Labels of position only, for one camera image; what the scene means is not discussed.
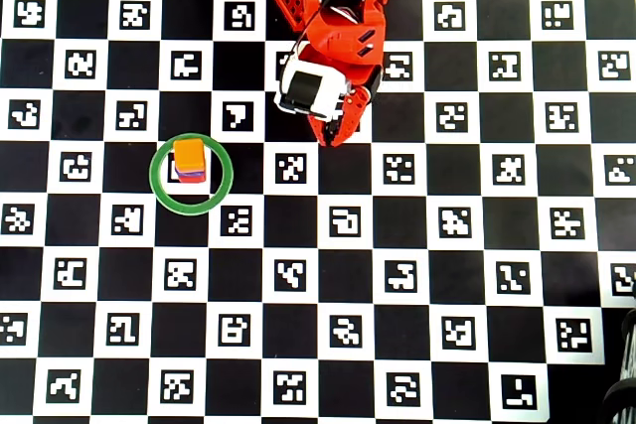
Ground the green ring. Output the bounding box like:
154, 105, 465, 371
148, 132, 235, 216

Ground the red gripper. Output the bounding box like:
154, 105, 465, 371
307, 66, 385, 147

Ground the black white marker mat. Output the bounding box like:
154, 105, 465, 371
0, 0, 636, 420

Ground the white gripper camera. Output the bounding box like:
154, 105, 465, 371
273, 59, 349, 121

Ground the orange cube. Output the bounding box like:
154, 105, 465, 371
172, 138, 207, 172

